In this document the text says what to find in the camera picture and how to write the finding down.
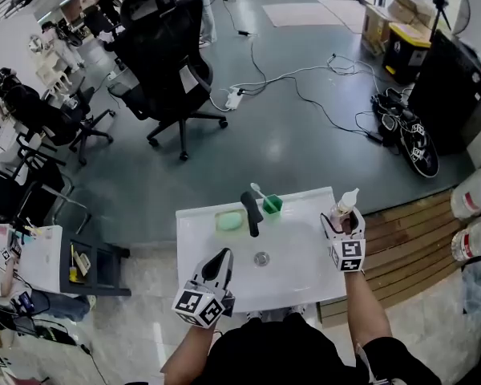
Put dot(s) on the black bin yellow lid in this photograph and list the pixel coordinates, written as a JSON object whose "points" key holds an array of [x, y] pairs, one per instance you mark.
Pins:
{"points": [[405, 54]]}

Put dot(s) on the heap of spare grippers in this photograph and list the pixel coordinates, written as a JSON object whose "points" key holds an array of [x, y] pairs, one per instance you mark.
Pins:
{"points": [[421, 151]]}

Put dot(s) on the white toothbrush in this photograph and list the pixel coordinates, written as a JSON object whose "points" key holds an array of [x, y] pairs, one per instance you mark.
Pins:
{"points": [[256, 187]]}

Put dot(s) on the person's left forearm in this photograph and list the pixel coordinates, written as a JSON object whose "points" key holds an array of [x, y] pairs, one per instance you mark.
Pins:
{"points": [[188, 347]]}

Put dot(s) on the black faucet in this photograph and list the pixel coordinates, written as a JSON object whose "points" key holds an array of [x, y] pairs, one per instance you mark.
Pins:
{"points": [[252, 215]]}

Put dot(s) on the black shelf unit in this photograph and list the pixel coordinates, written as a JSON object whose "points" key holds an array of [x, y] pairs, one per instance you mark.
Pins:
{"points": [[104, 263]]}

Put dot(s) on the black mesh office chair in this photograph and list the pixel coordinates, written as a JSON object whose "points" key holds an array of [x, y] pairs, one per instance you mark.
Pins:
{"points": [[164, 54]]}

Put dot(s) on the clear pink bottle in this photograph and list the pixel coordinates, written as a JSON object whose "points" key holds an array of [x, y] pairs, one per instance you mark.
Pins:
{"points": [[340, 207]]}

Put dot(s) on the metal basin drain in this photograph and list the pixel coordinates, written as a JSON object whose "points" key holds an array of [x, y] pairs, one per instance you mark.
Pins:
{"points": [[261, 258]]}

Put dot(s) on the clear water jug red cap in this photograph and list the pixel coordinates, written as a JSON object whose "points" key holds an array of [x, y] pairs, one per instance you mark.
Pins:
{"points": [[473, 195], [473, 239]]}

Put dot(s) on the pale floor rug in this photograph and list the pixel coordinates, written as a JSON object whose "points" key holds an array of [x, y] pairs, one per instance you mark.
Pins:
{"points": [[348, 14]]}

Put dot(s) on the cardboard box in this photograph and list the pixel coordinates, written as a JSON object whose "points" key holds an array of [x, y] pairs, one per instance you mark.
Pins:
{"points": [[374, 26], [409, 6]]}

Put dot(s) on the person's white shoe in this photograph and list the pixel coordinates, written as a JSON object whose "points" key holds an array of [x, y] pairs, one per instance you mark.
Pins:
{"points": [[294, 310], [254, 315]]}

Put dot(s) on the green soap bar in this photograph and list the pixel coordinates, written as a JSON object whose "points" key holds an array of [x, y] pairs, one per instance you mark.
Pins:
{"points": [[228, 221]]}

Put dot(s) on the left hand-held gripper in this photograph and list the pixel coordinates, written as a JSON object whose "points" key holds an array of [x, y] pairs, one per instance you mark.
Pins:
{"points": [[196, 305]]}

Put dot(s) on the white side table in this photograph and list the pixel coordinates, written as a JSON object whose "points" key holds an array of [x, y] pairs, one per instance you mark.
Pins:
{"points": [[40, 255]]}

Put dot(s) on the white washbasin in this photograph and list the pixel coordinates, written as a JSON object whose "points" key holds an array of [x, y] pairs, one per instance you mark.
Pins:
{"points": [[296, 271]]}

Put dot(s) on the wooden slat platform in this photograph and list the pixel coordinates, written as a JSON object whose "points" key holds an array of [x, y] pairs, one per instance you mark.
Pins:
{"points": [[405, 235]]}

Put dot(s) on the person's black clothing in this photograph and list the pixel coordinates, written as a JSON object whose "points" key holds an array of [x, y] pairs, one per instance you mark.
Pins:
{"points": [[272, 355]]}

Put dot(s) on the person's left white shoe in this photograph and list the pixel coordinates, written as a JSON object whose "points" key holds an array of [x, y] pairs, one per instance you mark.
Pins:
{"points": [[254, 315]]}

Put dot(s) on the person's right white shoe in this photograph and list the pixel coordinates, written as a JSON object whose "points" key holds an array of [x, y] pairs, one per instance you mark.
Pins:
{"points": [[294, 310]]}

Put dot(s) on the black swivel chair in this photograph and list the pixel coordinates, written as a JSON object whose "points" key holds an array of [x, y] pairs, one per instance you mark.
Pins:
{"points": [[44, 118]]}

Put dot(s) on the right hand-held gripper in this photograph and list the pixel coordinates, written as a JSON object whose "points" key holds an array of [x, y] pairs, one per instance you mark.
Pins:
{"points": [[350, 255]]}

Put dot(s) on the white power strip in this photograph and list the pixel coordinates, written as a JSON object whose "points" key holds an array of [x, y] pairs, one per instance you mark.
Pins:
{"points": [[233, 99]]}

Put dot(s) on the black washing machine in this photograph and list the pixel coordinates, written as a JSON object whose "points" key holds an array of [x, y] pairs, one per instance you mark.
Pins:
{"points": [[445, 94]]}

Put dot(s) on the person's right forearm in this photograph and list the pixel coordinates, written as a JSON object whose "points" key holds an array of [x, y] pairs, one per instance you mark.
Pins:
{"points": [[364, 315]]}

